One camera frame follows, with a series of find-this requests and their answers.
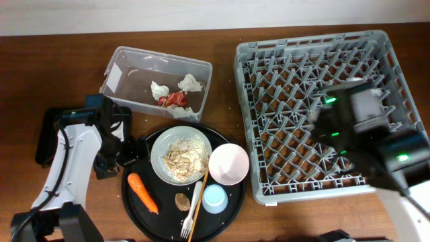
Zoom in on orange carrot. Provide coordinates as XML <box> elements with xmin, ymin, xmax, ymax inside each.
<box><xmin>127</xmin><ymin>173</ymin><xmax>159</xmax><ymax>214</ymax></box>

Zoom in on grey plate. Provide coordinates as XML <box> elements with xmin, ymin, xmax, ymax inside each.
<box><xmin>150</xmin><ymin>126</ymin><xmax>212</xmax><ymax>186</ymax></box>

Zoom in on rice and food scraps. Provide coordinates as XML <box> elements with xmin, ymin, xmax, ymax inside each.
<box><xmin>162</xmin><ymin>137</ymin><xmax>210</xmax><ymax>184</ymax></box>

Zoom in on white tissue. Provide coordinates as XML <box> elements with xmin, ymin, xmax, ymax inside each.
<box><xmin>167</xmin><ymin>104</ymin><xmax>195</xmax><ymax>119</ymax></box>
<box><xmin>150</xmin><ymin>81</ymin><xmax>169</xmax><ymax>102</ymax></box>
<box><xmin>178</xmin><ymin>73</ymin><xmax>204</xmax><ymax>93</ymax></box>

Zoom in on red wrapper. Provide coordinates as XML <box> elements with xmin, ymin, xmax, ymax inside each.
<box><xmin>156</xmin><ymin>91</ymin><xmax>187</xmax><ymax>108</ymax></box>

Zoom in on brown cookie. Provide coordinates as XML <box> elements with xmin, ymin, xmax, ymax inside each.
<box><xmin>175</xmin><ymin>193</ymin><xmax>191</xmax><ymax>212</ymax></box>

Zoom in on wooden chopstick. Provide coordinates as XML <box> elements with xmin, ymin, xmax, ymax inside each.
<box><xmin>188</xmin><ymin>168</ymin><xmax>209</xmax><ymax>242</ymax></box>

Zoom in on light blue cup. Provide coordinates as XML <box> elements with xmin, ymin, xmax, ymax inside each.
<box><xmin>202</xmin><ymin>184</ymin><xmax>228</xmax><ymax>214</ymax></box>

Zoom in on pink bowl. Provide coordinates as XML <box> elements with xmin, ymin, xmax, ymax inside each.
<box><xmin>208</xmin><ymin>143</ymin><xmax>250</xmax><ymax>186</ymax></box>

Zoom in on white plastic fork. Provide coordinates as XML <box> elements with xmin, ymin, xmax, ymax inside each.
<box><xmin>181</xmin><ymin>181</ymin><xmax>203</xmax><ymax>239</ymax></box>

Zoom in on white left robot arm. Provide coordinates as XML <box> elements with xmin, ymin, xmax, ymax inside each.
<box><xmin>11</xmin><ymin>124</ymin><xmax>105</xmax><ymax>241</ymax></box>

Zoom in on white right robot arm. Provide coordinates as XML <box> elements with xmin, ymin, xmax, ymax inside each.
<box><xmin>309</xmin><ymin>97</ymin><xmax>429</xmax><ymax>241</ymax></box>

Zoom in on grey dishwasher rack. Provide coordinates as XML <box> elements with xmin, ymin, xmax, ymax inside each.
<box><xmin>234</xmin><ymin>30</ymin><xmax>425</xmax><ymax>205</ymax></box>

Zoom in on clear plastic waste bin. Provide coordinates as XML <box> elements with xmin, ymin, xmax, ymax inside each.
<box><xmin>99</xmin><ymin>46</ymin><xmax>212</xmax><ymax>122</ymax></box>

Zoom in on black rectangular tray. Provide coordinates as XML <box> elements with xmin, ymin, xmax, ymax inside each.
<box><xmin>35</xmin><ymin>106</ymin><xmax>135</xmax><ymax>167</ymax></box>

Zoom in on black round tray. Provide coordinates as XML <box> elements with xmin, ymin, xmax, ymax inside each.
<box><xmin>122</xmin><ymin>127</ymin><xmax>247</xmax><ymax>241</ymax></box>

